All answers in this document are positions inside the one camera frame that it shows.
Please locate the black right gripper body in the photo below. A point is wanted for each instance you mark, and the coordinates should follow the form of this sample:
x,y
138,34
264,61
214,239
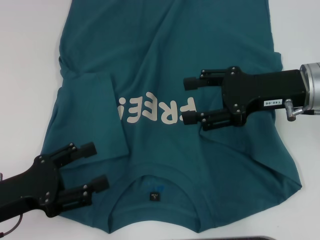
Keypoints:
x,y
250,90

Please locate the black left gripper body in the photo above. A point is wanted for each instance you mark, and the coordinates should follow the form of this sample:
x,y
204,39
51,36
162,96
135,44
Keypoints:
x,y
37,185

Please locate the teal t-shirt with FREE print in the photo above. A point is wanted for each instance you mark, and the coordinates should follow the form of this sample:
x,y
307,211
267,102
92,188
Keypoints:
x,y
150,50

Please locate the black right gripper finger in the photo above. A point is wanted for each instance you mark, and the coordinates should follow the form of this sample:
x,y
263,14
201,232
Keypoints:
x,y
205,79
215,120

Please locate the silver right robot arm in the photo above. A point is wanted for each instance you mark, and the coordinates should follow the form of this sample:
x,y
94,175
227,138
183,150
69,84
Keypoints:
x,y
312,85

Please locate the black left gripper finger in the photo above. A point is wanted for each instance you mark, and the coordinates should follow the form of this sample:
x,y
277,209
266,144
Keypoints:
x,y
75,153
82,196

